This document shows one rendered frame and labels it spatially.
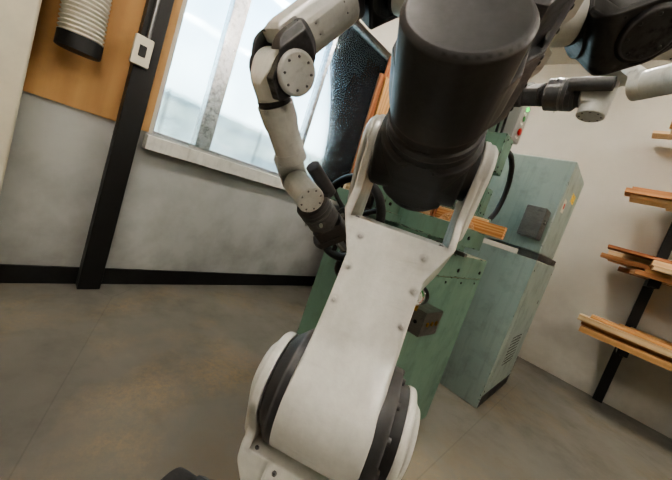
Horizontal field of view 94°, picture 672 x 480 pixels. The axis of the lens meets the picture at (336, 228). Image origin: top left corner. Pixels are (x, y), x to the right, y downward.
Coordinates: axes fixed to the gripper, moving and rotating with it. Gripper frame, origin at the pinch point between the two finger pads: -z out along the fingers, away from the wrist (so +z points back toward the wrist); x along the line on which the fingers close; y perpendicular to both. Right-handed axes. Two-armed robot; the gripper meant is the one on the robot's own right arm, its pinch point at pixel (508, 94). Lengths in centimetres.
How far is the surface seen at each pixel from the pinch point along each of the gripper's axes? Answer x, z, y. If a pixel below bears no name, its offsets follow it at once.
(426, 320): 53, 6, 54
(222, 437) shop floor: 113, -30, 84
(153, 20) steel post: 55, -139, -41
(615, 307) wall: -154, 42, 186
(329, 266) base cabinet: 52, -40, 56
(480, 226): 19.7, 4.5, 37.6
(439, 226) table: 34.9, -1.7, 32.2
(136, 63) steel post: 70, -138, -26
